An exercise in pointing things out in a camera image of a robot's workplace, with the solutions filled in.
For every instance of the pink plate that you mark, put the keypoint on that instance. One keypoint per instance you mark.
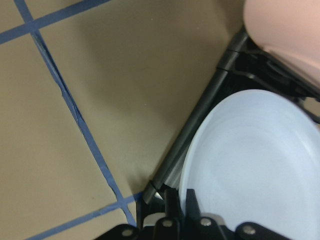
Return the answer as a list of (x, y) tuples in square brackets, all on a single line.
[(289, 30)]

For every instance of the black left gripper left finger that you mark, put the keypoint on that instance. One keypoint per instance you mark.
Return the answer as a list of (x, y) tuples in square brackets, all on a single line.
[(172, 207)]

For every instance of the black plate rack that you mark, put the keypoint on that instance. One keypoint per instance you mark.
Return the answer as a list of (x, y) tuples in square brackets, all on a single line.
[(243, 66)]

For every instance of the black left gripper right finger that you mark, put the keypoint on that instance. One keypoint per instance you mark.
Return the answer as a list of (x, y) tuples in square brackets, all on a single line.
[(192, 210)]

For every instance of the light blue plate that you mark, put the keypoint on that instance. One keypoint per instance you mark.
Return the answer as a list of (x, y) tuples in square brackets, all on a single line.
[(256, 158)]

